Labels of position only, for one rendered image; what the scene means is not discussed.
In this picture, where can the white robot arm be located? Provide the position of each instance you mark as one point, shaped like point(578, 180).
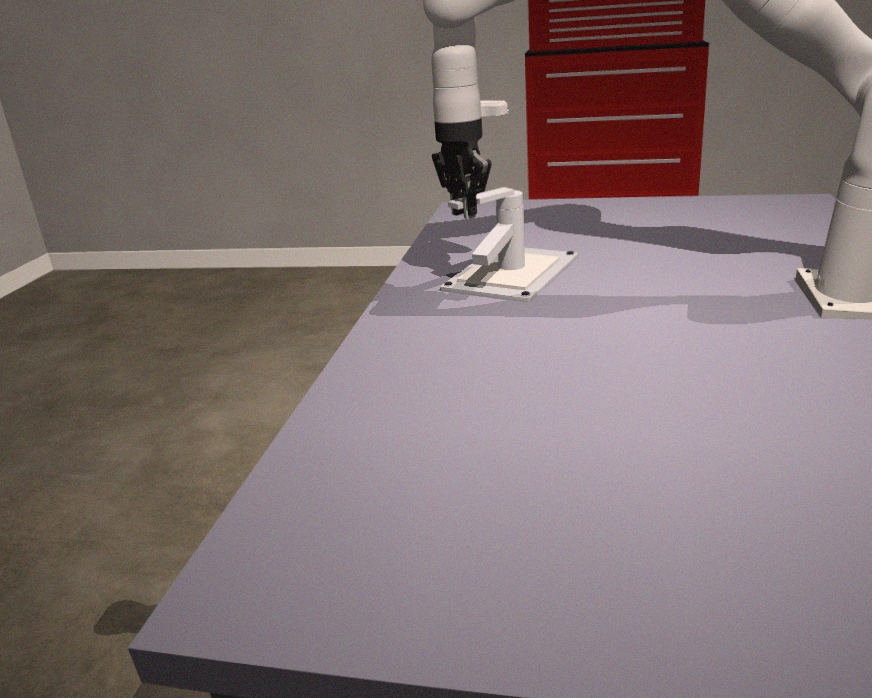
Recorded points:
point(816, 33)

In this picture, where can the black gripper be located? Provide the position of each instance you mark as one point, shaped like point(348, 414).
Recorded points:
point(462, 158)

